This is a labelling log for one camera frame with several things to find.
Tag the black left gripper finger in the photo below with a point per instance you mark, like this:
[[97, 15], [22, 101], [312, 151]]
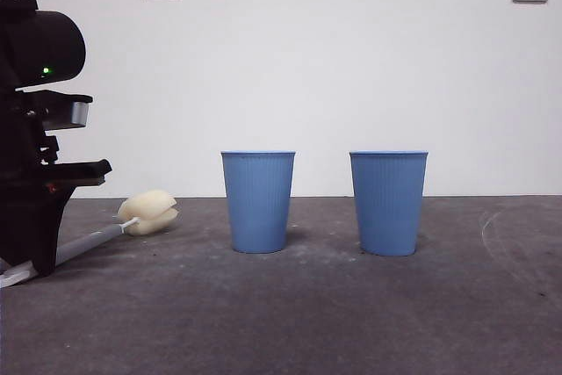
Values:
[[39, 217]]

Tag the blue ribbed plastic cup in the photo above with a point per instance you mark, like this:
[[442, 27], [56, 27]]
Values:
[[388, 204], [258, 204]]

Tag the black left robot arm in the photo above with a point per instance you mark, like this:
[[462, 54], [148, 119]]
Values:
[[48, 41]]

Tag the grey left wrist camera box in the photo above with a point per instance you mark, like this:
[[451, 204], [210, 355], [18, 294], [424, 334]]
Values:
[[81, 113]]

